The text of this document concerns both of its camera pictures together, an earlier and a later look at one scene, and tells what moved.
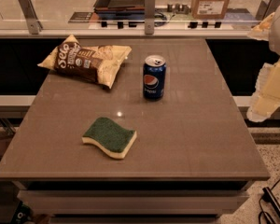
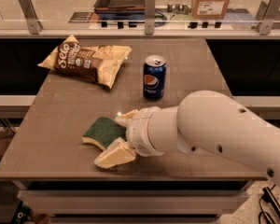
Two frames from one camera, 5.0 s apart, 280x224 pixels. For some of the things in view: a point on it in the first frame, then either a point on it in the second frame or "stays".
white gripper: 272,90 to 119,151
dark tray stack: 122,2 stays
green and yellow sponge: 115,139 stays
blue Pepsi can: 154,77 stays
